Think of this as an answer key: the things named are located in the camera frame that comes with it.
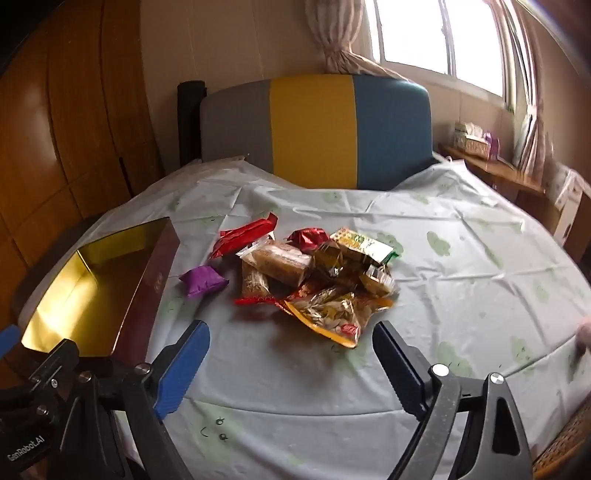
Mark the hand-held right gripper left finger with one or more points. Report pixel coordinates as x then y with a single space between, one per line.
184 364

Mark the pale floral curtain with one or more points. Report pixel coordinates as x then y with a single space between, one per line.
526 92
341 41

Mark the gold brown snack packet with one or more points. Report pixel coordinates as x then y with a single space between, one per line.
376 281
330 261

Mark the wooden wardrobe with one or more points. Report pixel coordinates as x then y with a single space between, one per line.
69 115

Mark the white cardboard box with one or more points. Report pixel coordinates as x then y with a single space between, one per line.
572 203

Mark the purple snack packet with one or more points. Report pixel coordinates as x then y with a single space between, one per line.
203 281

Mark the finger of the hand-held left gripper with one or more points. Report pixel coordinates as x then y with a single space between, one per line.
57 357
7 339

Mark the orange nut snack packet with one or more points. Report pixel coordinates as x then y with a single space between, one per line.
332 318

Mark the clear cereal bar packet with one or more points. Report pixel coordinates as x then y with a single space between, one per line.
277 263
254 288

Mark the window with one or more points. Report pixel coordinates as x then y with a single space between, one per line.
415 32

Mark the tissue box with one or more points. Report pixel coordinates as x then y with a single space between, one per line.
471 138

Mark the green cracker packet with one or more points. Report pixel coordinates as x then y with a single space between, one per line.
364 244

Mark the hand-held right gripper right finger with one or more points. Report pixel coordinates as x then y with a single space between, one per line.
399 369

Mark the long red snack packet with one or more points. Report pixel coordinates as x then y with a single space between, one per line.
244 235

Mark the wooden side shelf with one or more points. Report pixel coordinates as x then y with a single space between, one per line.
503 173

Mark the grey yellow blue sofa backrest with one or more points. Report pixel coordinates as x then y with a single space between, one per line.
314 129

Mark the small purple item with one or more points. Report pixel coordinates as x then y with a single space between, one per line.
493 145

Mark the white green-printed tablecloth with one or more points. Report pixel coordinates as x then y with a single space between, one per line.
461 300

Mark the rattan chair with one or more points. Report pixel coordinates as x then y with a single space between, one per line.
568 443

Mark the gold metal tin box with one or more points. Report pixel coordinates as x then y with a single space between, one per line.
92 286

